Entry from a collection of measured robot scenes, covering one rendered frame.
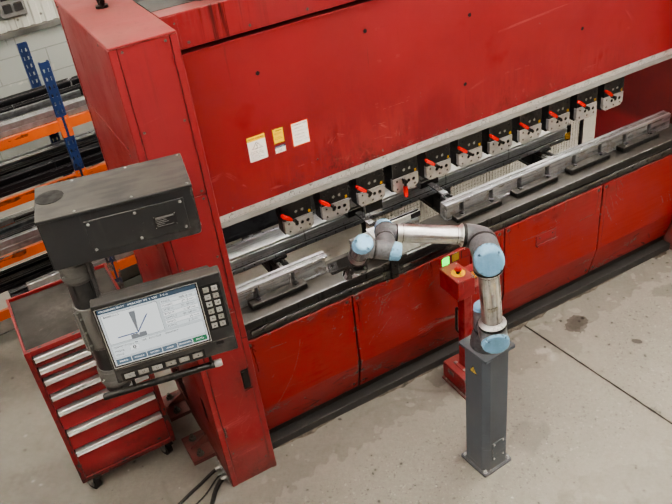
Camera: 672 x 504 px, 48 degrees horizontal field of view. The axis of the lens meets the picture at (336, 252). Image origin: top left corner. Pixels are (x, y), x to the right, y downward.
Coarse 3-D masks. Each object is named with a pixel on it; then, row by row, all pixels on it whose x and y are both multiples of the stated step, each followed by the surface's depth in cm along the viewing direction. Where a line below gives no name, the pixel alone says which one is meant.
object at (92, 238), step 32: (160, 160) 261; (64, 192) 249; (96, 192) 247; (128, 192) 244; (160, 192) 243; (192, 192) 248; (64, 224) 239; (96, 224) 242; (128, 224) 245; (160, 224) 249; (192, 224) 254; (64, 256) 245; (96, 256) 248; (96, 288) 265; (96, 352) 280; (128, 384) 293
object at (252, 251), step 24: (528, 144) 448; (552, 144) 459; (456, 168) 429; (480, 168) 437; (408, 192) 418; (432, 192) 427; (240, 240) 392; (264, 240) 390; (288, 240) 391; (312, 240) 400; (240, 264) 383
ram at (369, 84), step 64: (384, 0) 324; (448, 0) 340; (512, 0) 358; (576, 0) 378; (640, 0) 401; (192, 64) 294; (256, 64) 308; (320, 64) 322; (384, 64) 339; (448, 64) 357; (512, 64) 377; (576, 64) 399; (256, 128) 321; (320, 128) 337; (384, 128) 355; (448, 128) 375; (256, 192) 336
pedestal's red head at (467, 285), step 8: (440, 264) 386; (448, 264) 389; (456, 264) 389; (472, 264) 393; (440, 272) 388; (448, 272) 384; (440, 280) 391; (448, 280) 384; (456, 280) 378; (464, 280) 378; (472, 280) 381; (448, 288) 387; (456, 288) 379; (464, 288) 380; (472, 288) 383; (456, 296) 382; (464, 296) 383
